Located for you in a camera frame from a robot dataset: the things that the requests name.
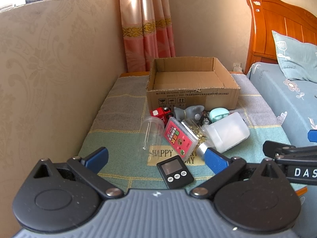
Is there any white plastic jar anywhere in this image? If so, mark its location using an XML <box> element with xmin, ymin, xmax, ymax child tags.
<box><xmin>202</xmin><ymin>112</ymin><xmax>250</xmax><ymax>153</ymax></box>

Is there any mint green earbud case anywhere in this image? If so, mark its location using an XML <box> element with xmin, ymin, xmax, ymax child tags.
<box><xmin>208</xmin><ymin>107</ymin><xmax>230</xmax><ymax>123</ymax></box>

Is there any capsule bottle silver cap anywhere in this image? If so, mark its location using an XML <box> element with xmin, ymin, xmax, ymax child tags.
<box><xmin>181</xmin><ymin>119</ymin><xmax>214</xmax><ymax>161</ymax></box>

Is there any correction tape dispenser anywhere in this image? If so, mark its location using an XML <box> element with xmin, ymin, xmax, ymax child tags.
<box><xmin>199</xmin><ymin>112</ymin><xmax>212</xmax><ymax>126</ymax></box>

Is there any pink refill card case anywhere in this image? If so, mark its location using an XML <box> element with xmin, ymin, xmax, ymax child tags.
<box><xmin>164</xmin><ymin>117</ymin><xmax>198</xmax><ymax>162</ymax></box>

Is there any black digital timer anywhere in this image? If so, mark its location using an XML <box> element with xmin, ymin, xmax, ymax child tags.
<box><xmin>156</xmin><ymin>155</ymin><xmax>194</xmax><ymax>190</ymax></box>

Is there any clear plastic cup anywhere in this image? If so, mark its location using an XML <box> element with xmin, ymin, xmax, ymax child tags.
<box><xmin>137</xmin><ymin>117</ymin><xmax>165</xmax><ymax>158</ymax></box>

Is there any blue floral bed sheet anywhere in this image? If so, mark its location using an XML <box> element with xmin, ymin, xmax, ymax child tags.
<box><xmin>247</xmin><ymin>62</ymin><xmax>316</xmax><ymax>237</ymax></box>

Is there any light blue pillow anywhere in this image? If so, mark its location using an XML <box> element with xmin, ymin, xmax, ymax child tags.
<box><xmin>272</xmin><ymin>31</ymin><xmax>317</xmax><ymax>83</ymax></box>

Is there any grey elephant figure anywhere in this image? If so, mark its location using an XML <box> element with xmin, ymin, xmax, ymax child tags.
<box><xmin>174</xmin><ymin>105</ymin><xmax>205</xmax><ymax>122</ymax></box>

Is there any red toy train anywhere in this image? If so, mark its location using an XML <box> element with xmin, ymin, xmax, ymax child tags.
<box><xmin>150</xmin><ymin>106</ymin><xmax>174</xmax><ymax>126</ymax></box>

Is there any cardboard box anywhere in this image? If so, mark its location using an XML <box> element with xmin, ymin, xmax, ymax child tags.
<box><xmin>146</xmin><ymin>57</ymin><xmax>240</xmax><ymax>111</ymax></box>

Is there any wooden bed headboard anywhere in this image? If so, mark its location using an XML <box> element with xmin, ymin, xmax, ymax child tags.
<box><xmin>244</xmin><ymin>0</ymin><xmax>316</xmax><ymax>74</ymax></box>

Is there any pink curtain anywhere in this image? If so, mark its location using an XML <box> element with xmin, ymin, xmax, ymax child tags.
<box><xmin>119</xmin><ymin>0</ymin><xmax>175</xmax><ymax>72</ymax></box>

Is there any wall socket plug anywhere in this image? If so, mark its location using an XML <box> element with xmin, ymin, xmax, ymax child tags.
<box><xmin>233</xmin><ymin>62</ymin><xmax>243</xmax><ymax>73</ymax></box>

